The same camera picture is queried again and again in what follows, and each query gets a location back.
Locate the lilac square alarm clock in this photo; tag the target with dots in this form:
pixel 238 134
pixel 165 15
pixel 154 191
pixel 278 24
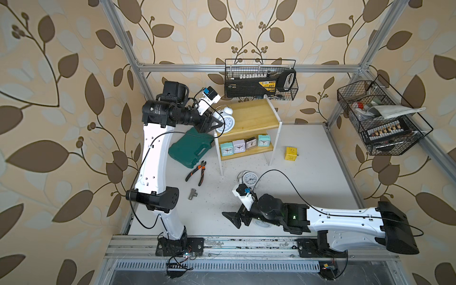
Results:
pixel 239 146

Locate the wooden two-tier shelf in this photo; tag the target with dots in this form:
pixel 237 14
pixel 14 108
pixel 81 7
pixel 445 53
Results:
pixel 252 118

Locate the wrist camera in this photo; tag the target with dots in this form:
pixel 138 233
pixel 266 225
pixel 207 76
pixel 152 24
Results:
pixel 244 193
pixel 209 97

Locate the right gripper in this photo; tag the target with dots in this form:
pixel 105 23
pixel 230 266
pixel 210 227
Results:
pixel 234 217

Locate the green plastic tool case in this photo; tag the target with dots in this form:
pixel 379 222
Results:
pixel 190 149

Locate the black yellow tool box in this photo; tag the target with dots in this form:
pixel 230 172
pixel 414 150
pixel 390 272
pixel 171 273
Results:
pixel 274 85

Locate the mint square alarm clock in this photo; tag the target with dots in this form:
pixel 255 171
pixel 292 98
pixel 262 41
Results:
pixel 227 149

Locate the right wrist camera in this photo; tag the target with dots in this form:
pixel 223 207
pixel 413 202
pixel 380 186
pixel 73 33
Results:
pixel 244 193

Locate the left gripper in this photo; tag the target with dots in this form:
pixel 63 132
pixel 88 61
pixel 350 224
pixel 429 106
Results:
pixel 209 119

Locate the socket set tray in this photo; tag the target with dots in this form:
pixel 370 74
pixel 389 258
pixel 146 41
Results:
pixel 387 131

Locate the black wire basket back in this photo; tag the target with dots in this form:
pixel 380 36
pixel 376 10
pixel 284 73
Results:
pixel 257 65

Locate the black wire basket right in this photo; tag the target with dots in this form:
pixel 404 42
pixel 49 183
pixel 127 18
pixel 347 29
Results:
pixel 356 98

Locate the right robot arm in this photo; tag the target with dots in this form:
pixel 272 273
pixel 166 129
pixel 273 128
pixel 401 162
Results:
pixel 337 230

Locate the black wire basket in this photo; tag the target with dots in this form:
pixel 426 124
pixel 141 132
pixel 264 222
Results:
pixel 257 65
pixel 356 98

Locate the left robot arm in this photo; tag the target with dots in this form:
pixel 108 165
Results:
pixel 160 116

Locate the white twin-bell clock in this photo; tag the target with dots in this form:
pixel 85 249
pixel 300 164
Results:
pixel 248 178
pixel 262 224
pixel 226 117

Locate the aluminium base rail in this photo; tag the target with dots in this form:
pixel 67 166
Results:
pixel 263 248

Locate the yellow cube box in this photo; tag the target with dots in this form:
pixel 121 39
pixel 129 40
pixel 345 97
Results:
pixel 291 153

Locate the small grey metal clip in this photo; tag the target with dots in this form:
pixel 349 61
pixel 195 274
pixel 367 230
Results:
pixel 193 193

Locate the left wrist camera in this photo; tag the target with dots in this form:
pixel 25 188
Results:
pixel 209 97

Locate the white papers in basket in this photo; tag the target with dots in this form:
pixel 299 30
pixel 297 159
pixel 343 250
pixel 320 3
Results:
pixel 392 111

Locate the clear square alarm clock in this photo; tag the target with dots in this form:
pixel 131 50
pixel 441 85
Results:
pixel 250 143

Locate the white twin-bell clock front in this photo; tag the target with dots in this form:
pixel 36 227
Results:
pixel 262 224

